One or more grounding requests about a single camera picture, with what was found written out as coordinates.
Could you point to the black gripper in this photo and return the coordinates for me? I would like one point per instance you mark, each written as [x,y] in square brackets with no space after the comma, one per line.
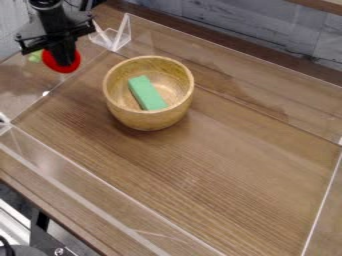
[54,30]

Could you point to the red plush fruit green stem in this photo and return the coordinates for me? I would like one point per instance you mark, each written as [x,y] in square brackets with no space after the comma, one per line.
[62,68]

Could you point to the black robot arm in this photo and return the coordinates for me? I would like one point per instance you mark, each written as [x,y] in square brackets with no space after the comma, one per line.
[47,5]

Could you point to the wooden bowl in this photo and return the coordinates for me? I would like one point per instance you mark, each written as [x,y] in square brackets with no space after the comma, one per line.
[173,80]

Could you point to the green rectangular block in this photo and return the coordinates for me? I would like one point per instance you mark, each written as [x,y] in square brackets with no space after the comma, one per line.
[146,94]

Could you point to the clear acrylic corner bracket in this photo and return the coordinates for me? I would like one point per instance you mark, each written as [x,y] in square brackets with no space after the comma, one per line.
[110,38]

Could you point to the black metal table frame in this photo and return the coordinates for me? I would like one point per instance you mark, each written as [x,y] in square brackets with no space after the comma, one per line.
[53,246]

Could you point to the clear acrylic tray wall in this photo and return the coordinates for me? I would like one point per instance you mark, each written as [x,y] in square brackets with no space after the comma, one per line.
[116,224]

